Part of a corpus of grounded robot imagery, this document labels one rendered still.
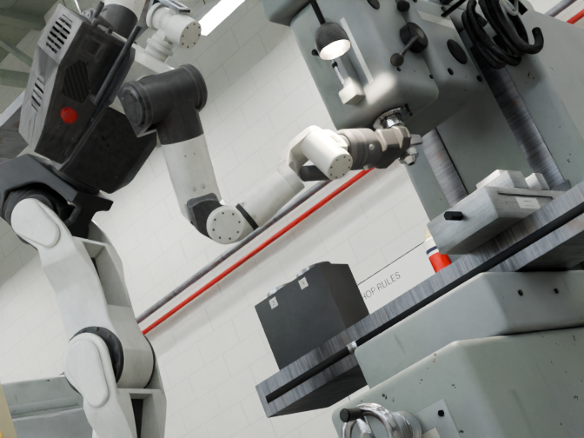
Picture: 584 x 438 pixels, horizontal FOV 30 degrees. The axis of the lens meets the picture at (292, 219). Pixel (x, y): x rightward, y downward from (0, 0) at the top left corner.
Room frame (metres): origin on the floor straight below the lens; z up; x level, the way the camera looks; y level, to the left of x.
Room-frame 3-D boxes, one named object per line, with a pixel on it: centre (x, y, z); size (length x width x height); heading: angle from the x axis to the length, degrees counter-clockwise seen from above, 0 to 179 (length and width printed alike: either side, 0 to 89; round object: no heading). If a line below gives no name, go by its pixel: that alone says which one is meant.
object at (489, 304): (2.26, -0.29, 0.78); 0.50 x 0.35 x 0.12; 145
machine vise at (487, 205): (2.14, -0.40, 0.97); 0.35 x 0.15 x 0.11; 143
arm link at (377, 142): (2.20, -0.22, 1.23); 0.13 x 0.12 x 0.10; 40
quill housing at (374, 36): (2.26, -0.29, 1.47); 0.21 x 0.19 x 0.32; 55
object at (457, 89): (2.41, -0.40, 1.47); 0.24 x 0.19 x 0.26; 55
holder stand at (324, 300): (2.50, 0.04, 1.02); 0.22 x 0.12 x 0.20; 56
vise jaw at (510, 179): (2.12, -0.39, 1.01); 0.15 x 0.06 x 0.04; 53
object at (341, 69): (2.17, -0.23, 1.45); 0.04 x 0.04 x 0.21; 55
